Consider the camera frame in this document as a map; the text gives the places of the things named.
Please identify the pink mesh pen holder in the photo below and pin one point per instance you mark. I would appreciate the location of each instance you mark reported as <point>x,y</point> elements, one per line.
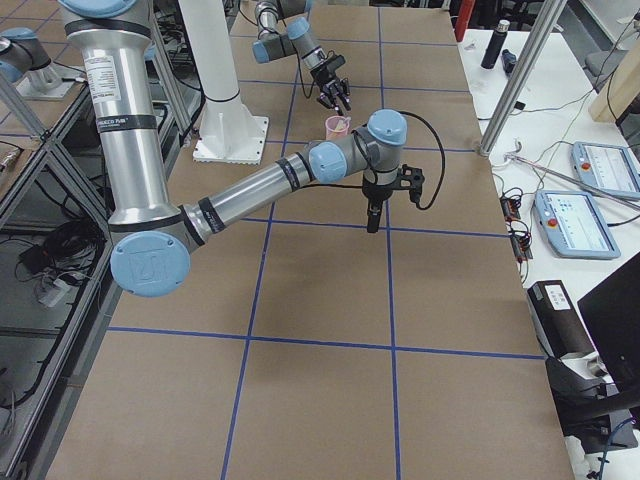
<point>330,132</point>

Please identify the black water bottle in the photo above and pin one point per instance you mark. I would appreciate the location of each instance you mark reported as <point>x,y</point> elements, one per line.
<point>495,44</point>

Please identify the far teach pendant tablet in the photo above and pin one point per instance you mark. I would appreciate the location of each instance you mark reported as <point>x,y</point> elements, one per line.
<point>611,168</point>

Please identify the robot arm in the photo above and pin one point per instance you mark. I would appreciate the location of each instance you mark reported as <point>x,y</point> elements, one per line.
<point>152,238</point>
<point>283,31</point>

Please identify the teach pendant tablet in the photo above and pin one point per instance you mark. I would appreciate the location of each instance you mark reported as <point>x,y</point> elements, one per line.
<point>574,226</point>
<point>611,168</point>

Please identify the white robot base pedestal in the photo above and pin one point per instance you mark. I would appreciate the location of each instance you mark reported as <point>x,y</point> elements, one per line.
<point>228,132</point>

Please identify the black computer monitor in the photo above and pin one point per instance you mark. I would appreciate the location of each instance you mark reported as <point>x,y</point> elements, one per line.
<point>611,314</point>

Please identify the aluminium frame post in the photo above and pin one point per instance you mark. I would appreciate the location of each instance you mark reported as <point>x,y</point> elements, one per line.
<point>536,40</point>

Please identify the near teach pendant tablet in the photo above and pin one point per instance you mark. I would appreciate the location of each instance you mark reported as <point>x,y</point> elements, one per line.
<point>574,226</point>

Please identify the red bottle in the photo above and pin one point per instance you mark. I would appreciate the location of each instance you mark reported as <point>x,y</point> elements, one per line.
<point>462,21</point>

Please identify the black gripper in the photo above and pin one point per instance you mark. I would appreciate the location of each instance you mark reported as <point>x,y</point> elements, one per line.
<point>325,78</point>
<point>373,193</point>

